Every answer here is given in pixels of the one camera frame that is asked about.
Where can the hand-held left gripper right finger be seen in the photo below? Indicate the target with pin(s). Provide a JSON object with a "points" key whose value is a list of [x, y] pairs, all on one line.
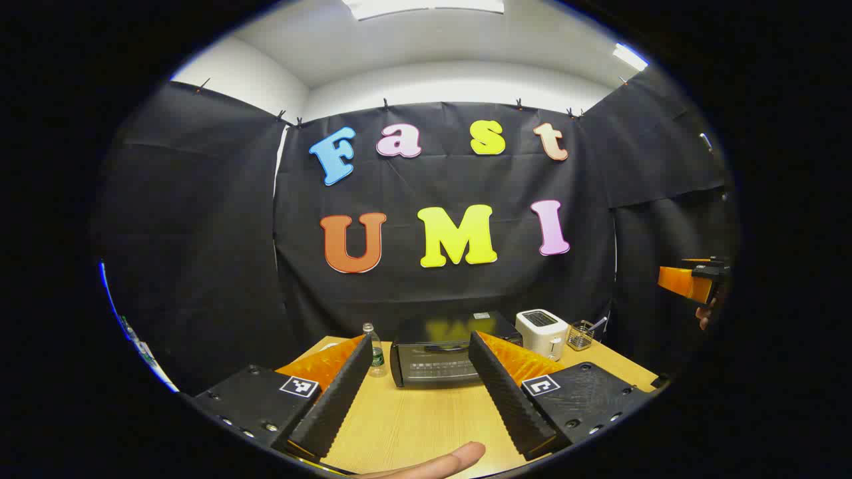
{"points": [[512, 399]]}

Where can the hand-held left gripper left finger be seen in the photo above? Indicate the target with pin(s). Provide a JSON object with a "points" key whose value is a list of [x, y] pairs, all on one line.
{"points": [[333, 406]]}

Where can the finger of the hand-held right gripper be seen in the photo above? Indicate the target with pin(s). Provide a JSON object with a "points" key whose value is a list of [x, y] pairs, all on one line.
{"points": [[679, 283]]}

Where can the black electric oven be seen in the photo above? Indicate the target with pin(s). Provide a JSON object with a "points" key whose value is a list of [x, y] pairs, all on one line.
{"points": [[432, 362]]}

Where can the clear plastic water bottle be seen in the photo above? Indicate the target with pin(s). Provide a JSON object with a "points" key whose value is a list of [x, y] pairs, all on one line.
{"points": [[376, 356]]}

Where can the white toaster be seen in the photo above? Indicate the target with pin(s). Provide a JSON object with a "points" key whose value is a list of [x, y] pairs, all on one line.
{"points": [[539, 332]]}

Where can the metal spoon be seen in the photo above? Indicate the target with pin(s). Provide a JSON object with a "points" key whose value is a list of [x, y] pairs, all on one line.
{"points": [[598, 324]]}

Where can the ceiling light panel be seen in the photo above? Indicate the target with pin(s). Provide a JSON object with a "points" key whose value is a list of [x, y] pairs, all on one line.
{"points": [[426, 6], [629, 56]]}

